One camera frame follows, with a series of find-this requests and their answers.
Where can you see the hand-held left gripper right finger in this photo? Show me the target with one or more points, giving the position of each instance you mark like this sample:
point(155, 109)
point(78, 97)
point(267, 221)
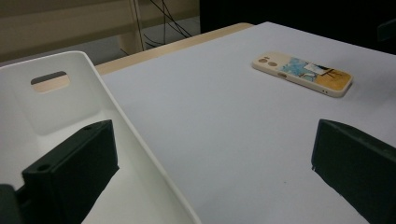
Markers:
point(358, 168)

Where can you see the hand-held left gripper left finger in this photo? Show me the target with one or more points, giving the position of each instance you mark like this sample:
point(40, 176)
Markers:
point(71, 174)

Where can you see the white plastic bin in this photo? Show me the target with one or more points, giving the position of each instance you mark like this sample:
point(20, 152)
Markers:
point(77, 96)

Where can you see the white table sheet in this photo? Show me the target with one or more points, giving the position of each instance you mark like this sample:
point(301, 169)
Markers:
point(218, 140)

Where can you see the black curtain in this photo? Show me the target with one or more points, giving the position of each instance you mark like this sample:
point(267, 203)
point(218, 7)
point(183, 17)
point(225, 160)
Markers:
point(295, 15)

